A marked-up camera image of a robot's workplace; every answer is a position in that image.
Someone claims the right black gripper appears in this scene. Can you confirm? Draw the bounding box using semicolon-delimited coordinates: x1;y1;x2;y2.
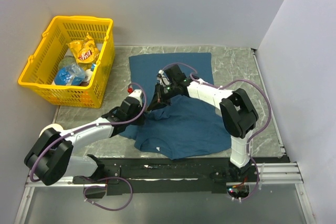
148;83;178;112

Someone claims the blue t-shirt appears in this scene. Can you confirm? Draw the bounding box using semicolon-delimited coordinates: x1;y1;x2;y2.
120;52;231;159

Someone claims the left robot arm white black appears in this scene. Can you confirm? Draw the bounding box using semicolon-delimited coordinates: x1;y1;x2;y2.
24;95;144;186

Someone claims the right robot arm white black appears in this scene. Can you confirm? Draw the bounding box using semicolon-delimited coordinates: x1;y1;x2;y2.
147;64;259;182

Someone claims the small white bottle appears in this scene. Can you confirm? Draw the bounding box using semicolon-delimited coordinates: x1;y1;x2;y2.
84;63;96;82

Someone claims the blue plastic bag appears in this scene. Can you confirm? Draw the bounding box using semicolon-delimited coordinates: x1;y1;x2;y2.
54;63;86;86

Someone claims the yellow snack bag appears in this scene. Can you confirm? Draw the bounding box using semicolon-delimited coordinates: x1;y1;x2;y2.
67;33;100;64

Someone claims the toilet paper roll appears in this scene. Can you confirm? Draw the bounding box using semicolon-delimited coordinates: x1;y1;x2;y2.
39;123;64;136

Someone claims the yellow plastic basket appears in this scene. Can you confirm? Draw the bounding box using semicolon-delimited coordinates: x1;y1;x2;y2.
18;16;115;108

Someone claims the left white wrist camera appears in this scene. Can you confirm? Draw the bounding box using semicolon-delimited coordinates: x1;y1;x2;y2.
127;85;144;104

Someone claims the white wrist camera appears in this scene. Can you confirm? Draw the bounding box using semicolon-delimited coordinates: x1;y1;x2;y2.
127;85;144;104
156;70;170;86

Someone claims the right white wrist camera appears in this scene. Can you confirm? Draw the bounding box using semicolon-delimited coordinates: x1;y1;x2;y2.
156;70;170;86

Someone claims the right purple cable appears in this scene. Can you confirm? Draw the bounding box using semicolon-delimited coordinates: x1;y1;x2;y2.
162;63;272;204

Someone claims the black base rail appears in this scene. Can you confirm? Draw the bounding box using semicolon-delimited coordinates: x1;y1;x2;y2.
70;157;289;196

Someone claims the aluminium frame rail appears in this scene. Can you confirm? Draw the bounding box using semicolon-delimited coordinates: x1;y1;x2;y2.
15;157;315;223

